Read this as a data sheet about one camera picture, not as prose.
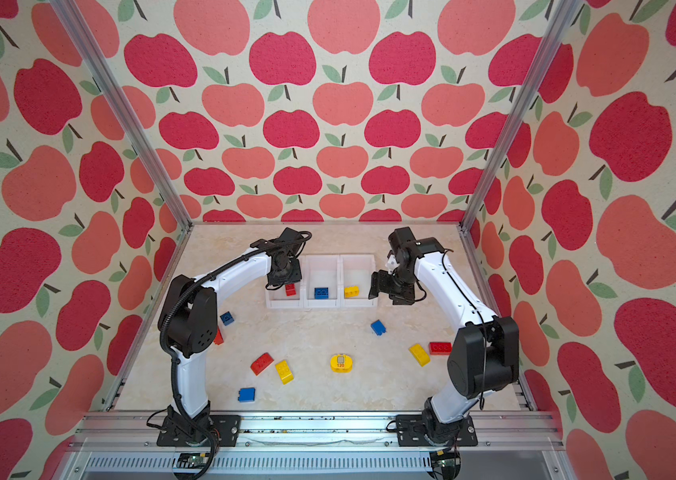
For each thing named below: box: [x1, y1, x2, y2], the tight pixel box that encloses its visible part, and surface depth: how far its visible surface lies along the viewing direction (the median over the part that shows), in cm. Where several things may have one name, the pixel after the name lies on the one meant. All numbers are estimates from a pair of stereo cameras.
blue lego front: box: [238, 387, 256, 403], surface depth 82 cm
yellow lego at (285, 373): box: [275, 360, 295, 385], surface depth 85 cm
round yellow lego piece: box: [330, 354, 353, 374], surface depth 85 cm
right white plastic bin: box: [339, 255, 377, 308], surface depth 103 cm
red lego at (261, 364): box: [250, 352, 274, 376], surface depth 86 cm
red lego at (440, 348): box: [429, 342, 453, 355], surface depth 88 cm
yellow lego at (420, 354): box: [408, 343, 431, 367], surface depth 88 cm
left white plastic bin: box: [265, 281, 304, 309], surface depth 95 cm
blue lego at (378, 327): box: [370, 319, 387, 336], surface depth 95 cm
